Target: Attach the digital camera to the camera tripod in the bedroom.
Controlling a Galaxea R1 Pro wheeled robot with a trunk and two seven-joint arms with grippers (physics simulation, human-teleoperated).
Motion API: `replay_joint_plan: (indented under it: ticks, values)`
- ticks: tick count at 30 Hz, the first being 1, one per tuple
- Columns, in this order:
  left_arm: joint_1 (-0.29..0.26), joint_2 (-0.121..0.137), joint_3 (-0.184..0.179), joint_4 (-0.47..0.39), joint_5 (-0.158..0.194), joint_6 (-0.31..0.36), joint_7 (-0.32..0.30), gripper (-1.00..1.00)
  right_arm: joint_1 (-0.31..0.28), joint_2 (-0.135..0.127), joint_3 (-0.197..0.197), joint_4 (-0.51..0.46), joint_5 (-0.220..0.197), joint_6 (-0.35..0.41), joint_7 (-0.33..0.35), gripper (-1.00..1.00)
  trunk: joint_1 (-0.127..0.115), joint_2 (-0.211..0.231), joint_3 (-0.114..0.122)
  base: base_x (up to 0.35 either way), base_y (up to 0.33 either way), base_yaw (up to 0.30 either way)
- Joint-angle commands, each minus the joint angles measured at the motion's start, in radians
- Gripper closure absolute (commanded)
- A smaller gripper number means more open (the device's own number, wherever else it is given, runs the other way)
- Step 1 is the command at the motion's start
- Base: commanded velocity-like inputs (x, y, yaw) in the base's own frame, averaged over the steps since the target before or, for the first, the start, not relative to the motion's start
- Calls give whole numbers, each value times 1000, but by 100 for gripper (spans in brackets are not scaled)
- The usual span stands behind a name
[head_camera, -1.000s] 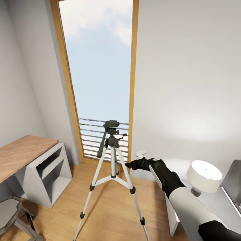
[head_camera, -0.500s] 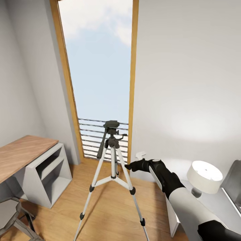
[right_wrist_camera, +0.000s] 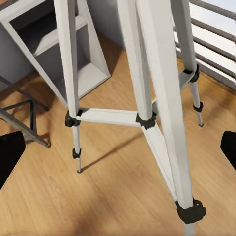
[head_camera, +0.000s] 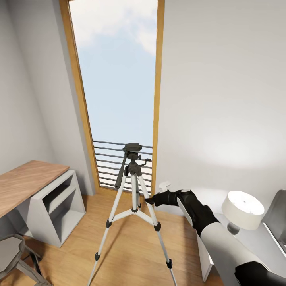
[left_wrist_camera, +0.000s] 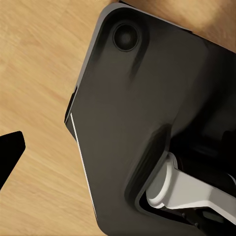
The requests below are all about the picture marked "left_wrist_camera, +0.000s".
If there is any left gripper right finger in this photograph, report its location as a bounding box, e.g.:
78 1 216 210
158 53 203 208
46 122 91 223
220 131 236 170

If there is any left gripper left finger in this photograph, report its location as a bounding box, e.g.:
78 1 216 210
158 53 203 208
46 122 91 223
0 131 26 190

